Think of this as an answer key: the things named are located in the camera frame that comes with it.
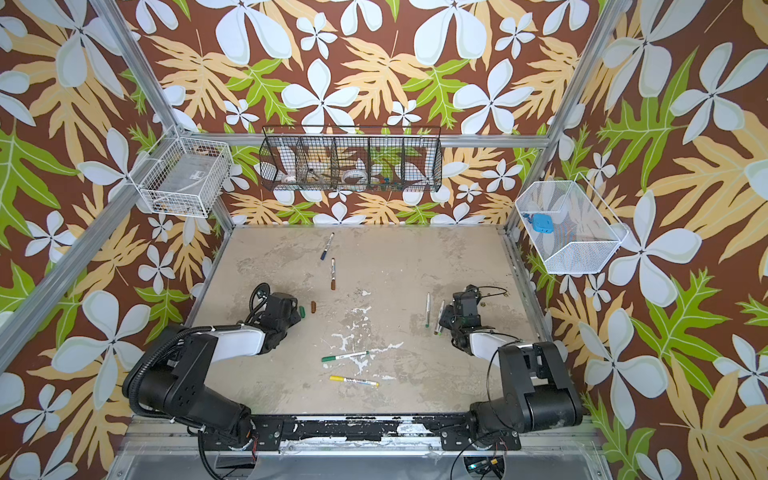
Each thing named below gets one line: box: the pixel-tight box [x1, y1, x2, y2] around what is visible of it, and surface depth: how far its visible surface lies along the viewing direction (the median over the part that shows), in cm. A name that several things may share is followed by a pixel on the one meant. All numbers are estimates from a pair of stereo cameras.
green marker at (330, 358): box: [322, 350, 370, 362], surface depth 89 cm
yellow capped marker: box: [329, 376, 380, 388], surface depth 84 cm
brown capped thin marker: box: [331, 257, 336, 291], surface depth 108 cm
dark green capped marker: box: [425, 292, 431, 328], surface depth 98 cm
